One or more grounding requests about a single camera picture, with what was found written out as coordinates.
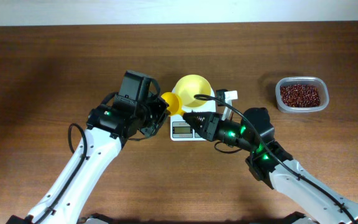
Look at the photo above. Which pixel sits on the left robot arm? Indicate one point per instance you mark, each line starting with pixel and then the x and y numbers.
pixel 101 141

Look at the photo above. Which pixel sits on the clear plastic container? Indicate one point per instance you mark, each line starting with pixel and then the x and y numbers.
pixel 317 82

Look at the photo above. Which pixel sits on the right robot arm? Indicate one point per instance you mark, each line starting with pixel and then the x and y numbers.
pixel 270 163

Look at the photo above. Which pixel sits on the white digital kitchen scale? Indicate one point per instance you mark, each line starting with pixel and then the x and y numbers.
pixel 180 130

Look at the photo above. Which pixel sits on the yellow bowl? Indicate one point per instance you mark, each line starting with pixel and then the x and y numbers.
pixel 189 86

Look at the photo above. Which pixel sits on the red adzuki beans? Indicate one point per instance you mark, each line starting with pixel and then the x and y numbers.
pixel 300 96

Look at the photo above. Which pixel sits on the yellow measuring scoop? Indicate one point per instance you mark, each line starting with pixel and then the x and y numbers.
pixel 174 102

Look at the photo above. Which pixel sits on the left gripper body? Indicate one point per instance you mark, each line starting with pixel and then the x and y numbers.
pixel 150 116

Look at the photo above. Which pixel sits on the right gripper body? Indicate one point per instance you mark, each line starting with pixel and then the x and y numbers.
pixel 219 129

